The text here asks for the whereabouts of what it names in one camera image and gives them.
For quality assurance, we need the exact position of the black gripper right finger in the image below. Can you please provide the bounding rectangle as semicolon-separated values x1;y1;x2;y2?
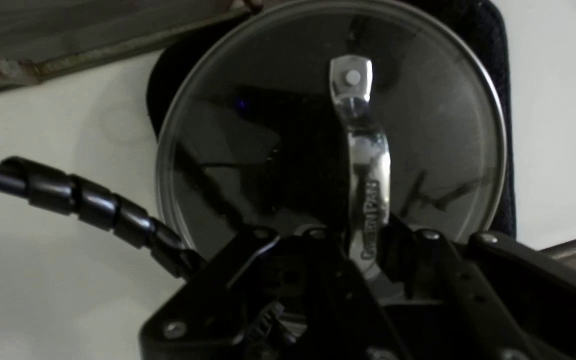
377;220;576;360

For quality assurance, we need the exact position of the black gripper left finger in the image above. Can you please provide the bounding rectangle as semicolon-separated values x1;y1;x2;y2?
139;228;407;360

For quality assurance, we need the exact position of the glass pot lid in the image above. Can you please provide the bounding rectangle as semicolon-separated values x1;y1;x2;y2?
153;0;510;266

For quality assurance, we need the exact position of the black wrapped cable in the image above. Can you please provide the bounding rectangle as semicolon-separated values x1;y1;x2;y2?
0;156;205;279

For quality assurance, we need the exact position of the white gas stove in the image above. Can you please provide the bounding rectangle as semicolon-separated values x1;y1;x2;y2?
0;0;576;360

